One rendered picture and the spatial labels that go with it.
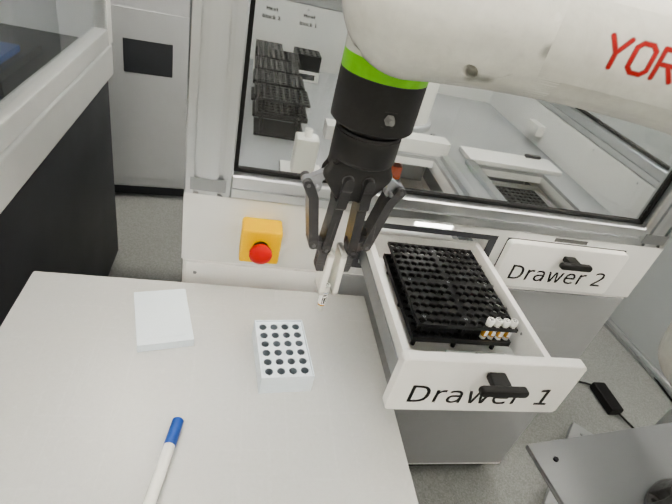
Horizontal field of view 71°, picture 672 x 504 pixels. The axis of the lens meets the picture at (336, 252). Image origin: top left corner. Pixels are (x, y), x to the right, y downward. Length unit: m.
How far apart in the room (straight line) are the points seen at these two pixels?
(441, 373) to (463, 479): 1.09
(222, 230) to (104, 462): 0.42
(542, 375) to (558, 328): 0.53
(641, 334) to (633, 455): 1.75
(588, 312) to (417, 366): 0.71
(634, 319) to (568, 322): 1.42
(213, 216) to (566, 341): 0.93
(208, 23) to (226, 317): 0.48
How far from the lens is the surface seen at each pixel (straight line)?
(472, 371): 0.71
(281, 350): 0.80
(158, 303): 0.88
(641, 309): 2.68
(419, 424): 1.45
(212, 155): 0.82
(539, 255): 1.07
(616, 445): 0.97
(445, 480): 1.74
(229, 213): 0.88
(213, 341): 0.84
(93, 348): 0.85
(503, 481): 1.83
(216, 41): 0.76
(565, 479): 0.87
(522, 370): 0.75
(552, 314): 1.25
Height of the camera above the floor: 1.38
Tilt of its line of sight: 35 degrees down
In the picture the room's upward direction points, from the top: 15 degrees clockwise
